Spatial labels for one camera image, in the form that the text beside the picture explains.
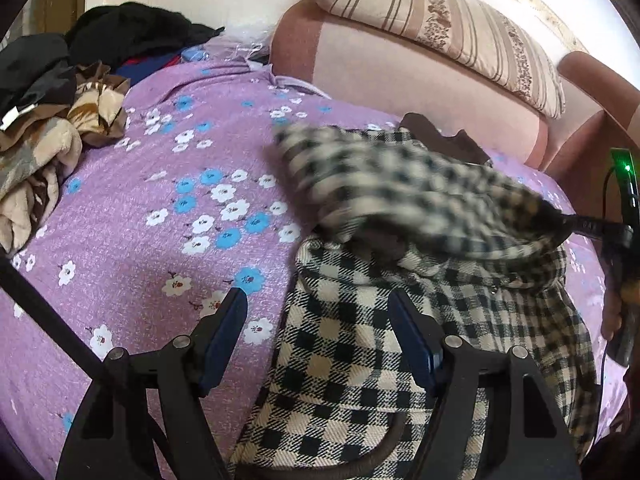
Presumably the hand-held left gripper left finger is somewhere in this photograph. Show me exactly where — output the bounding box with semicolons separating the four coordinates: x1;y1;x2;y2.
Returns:
55;287;249;480

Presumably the black and cream checkered coat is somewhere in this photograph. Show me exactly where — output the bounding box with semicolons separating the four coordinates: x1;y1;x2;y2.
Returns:
227;112;601;480

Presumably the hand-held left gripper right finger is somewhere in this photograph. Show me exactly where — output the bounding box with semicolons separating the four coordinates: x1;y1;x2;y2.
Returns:
387;289;583;480

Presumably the striped beige pillow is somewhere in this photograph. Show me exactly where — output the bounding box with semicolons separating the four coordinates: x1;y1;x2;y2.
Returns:
313;0;566;120

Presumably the brown and beige patterned blanket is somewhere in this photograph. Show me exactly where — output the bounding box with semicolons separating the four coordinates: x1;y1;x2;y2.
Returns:
0;61;132;256

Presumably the person's right hand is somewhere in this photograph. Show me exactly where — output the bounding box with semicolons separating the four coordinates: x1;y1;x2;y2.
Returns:
601;282;625;342

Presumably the pile of dark clothes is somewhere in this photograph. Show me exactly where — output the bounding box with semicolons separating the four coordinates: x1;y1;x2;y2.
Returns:
0;1;226;133

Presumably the clear plastic bag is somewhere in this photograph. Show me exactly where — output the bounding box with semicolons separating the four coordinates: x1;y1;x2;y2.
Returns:
212;25;276;66

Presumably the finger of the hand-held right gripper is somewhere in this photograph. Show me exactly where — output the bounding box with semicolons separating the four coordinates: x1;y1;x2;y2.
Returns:
542;209;635;247

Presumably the black cable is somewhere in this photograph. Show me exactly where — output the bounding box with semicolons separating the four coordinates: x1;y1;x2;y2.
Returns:
0;255;103;376

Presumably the purple floral bedsheet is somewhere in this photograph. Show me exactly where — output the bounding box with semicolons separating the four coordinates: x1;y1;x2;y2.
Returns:
0;57;631;480

